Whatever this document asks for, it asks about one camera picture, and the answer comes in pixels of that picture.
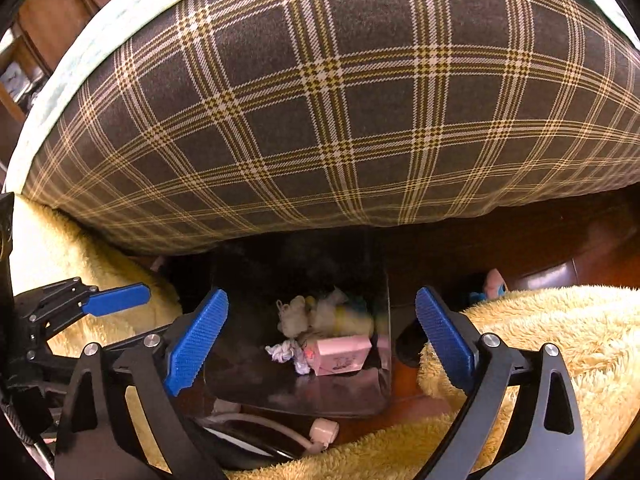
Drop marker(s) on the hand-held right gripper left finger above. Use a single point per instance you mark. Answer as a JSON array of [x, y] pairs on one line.
[[195, 342]]

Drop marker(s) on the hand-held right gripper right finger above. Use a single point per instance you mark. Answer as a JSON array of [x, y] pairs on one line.
[[445, 340]]

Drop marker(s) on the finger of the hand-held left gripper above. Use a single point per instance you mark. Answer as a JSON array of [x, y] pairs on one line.
[[117, 297], [65, 357]]

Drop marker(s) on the black cardboard box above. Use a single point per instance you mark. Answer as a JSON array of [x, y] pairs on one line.
[[260, 390]]

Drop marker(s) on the white paper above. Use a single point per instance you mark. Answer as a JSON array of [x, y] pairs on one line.
[[287, 352]]

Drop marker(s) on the pink box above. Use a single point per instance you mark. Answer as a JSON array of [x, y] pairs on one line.
[[340, 355]]

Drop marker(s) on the white and yellow plush toy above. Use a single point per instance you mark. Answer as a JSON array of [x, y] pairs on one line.
[[340, 317]]

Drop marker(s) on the pink and blue soft toy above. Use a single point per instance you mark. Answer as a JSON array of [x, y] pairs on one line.
[[492, 282]]

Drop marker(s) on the yellow fluffy rug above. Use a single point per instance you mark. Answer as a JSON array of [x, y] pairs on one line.
[[550, 340]]

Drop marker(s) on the bed with plaid cover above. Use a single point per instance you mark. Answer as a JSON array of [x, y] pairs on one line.
[[325, 110]]

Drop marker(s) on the wooden cabinet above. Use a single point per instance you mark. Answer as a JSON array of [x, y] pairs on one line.
[[55, 10]]

